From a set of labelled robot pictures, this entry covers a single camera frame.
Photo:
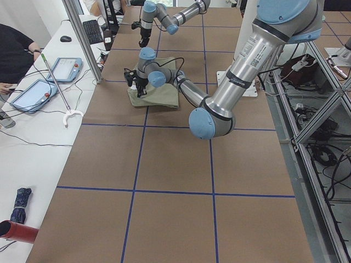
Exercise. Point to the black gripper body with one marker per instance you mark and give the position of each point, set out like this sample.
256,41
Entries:
144,33
140,83

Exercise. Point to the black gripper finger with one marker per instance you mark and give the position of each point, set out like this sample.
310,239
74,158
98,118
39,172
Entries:
141,95

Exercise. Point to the olive green long-sleeve shirt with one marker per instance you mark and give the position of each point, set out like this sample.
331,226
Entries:
165,95

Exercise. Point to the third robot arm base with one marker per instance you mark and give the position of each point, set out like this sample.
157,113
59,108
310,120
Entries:
340,56

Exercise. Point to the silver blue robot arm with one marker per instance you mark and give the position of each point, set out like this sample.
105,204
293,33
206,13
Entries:
276,23
151,11

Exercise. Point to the black keyboard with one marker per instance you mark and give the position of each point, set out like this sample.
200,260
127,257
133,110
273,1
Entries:
93,32

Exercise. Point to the long reach grabber stick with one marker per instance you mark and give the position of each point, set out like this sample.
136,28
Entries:
69,111

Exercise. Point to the far blue teach pendant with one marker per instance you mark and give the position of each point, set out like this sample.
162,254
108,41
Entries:
66,70

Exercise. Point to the blue teach pendant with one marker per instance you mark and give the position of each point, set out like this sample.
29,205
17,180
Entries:
35,96
66,70

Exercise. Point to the black computer mouse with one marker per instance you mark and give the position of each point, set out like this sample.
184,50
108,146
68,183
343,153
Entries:
65,39

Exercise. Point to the near blue teach pendant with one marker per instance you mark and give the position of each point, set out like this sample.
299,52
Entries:
35,96

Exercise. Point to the person in black shirt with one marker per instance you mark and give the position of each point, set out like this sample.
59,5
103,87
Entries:
18,53

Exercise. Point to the white power strip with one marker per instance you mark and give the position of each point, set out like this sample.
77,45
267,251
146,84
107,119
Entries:
305,61

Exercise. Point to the black power box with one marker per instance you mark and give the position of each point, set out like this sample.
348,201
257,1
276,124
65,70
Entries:
303,77

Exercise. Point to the folded dark blue umbrella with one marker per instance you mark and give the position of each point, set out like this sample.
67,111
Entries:
22,197

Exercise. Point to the red cylinder tube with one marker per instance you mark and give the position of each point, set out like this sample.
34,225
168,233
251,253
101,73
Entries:
18,232

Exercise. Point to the grey aluminium frame post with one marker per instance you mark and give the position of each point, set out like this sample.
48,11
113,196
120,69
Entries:
82,38

